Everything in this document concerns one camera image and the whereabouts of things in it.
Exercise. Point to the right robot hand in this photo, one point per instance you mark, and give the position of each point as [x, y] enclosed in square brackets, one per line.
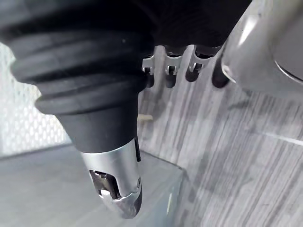
[78, 59]

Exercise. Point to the white mesh laundry basket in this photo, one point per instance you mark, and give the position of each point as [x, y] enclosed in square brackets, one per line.
[21, 118]

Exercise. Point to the grey washing machine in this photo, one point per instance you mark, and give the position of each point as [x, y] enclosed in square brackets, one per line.
[47, 189]

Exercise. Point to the small beige floor scrap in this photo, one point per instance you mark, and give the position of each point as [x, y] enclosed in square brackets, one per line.
[145, 117]

